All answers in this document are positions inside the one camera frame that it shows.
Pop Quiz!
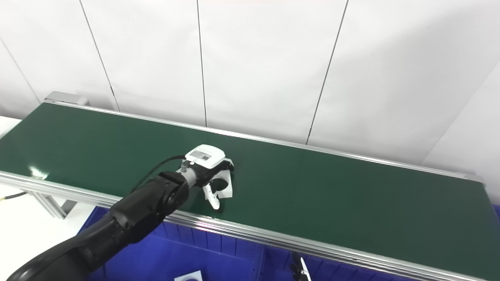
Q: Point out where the green conveyor belt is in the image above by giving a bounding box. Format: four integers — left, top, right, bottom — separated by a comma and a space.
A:
0, 103, 500, 279
0, 100, 500, 281

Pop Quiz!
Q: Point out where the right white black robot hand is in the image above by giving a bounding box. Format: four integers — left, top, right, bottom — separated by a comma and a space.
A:
290, 252, 312, 281

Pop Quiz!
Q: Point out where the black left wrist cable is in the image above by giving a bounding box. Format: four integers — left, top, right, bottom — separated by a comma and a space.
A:
129, 155, 186, 194

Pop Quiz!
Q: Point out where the grey conveyor motor housing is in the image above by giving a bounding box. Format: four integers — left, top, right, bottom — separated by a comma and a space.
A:
44, 91, 90, 107

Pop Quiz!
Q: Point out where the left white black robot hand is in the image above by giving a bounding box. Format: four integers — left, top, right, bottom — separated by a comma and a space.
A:
184, 144, 235, 210

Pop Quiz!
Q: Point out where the aluminium conveyor leg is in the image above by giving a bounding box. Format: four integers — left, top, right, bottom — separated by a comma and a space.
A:
27, 191, 77, 219

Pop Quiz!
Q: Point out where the white square part with hole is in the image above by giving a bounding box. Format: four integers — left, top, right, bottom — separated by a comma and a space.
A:
174, 270, 204, 281
211, 167, 234, 199

